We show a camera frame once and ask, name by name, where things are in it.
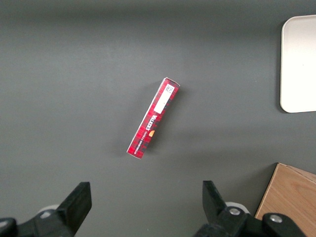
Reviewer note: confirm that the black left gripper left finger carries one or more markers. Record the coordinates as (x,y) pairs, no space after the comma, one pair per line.
(71,207)

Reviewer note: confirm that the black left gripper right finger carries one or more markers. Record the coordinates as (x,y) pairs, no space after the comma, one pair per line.
(214,209)

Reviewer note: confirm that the oak wood drawer cabinet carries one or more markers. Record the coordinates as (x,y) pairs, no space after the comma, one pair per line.
(291,192)

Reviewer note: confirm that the beige plastic tray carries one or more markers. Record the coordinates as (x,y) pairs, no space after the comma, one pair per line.
(300,64)

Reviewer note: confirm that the red tartan shortbread box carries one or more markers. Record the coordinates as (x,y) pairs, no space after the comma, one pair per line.
(154,118)

